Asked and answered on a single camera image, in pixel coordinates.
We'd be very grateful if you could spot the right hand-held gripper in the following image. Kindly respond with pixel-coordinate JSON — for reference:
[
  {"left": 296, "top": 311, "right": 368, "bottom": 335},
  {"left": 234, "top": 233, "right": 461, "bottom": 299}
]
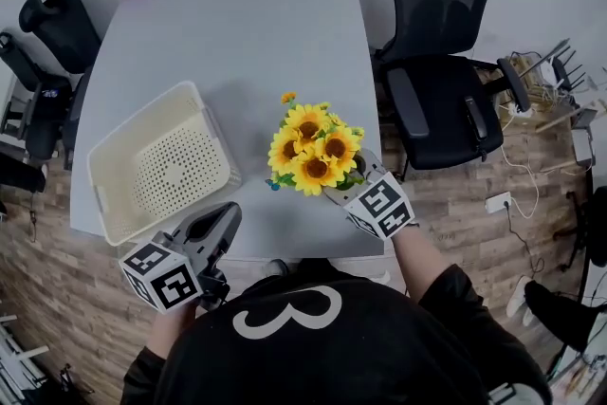
[{"left": 324, "top": 148, "right": 416, "bottom": 242}]

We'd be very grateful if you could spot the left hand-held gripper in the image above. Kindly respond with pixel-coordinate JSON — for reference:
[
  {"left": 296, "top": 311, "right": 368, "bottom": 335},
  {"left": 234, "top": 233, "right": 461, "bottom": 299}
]
[{"left": 118, "top": 201, "right": 244, "bottom": 315}]

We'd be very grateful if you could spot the yellow sunflower bouquet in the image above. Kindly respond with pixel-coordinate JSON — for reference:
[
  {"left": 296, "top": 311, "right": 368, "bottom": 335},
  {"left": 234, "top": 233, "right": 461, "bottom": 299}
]
[{"left": 265, "top": 91, "right": 366, "bottom": 198}]

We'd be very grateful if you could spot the cream plastic basket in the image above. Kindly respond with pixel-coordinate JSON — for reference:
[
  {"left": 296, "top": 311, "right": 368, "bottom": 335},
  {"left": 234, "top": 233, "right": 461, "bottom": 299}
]
[{"left": 86, "top": 80, "right": 243, "bottom": 248}]

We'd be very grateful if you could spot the person's right forearm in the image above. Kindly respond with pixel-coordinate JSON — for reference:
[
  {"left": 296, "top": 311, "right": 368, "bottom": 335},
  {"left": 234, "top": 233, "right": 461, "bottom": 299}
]
[{"left": 391, "top": 230, "right": 450, "bottom": 301}]

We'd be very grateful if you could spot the person's left forearm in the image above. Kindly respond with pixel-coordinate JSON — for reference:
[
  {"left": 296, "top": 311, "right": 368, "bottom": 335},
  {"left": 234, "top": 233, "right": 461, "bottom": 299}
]
[{"left": 146, "top": 298, "right": 198, "bottom": 359}]

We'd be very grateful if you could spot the person's black printed shirt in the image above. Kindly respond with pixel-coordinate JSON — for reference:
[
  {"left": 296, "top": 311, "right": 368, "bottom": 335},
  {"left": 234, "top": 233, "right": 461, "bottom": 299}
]
[{"left": 120, "top": 258, "right": 554, "bottom": 405}]

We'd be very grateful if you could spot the small white router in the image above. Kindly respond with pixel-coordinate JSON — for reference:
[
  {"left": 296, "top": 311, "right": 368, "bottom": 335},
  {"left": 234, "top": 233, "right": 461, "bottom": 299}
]
[{"left": 538, "top": 61, "right": 561, "bottom": 86}]

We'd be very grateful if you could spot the wooden stick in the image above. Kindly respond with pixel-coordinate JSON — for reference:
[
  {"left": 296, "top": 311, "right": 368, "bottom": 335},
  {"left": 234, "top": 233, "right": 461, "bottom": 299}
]
[{"left": 535, "top": 99, "right": 607, "bottom": 134}]

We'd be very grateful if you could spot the black router with antennas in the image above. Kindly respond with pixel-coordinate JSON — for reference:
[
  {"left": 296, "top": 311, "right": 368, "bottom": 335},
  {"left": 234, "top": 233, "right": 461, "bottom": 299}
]
[{"left": 552, "top": 51, "right": 587, "bottom": 92}]

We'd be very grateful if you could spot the grey white waist device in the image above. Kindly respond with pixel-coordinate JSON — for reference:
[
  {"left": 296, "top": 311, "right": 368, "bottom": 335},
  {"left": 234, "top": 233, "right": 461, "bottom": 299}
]
[{"left": 487, "top": 381, "right": 551, "bottom": 405}]

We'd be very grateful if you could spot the black power cable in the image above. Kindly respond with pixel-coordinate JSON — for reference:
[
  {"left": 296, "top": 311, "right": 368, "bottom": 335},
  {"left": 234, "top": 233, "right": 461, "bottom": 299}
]
[{"left": 505, "top": 203, "right": 546, "bottom": 276}]

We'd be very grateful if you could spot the long white cable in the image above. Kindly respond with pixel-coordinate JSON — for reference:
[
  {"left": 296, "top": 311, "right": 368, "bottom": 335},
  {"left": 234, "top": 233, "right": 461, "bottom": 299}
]
[{"left": 500, "top": 116, "right": 542, "bottom": 219}]

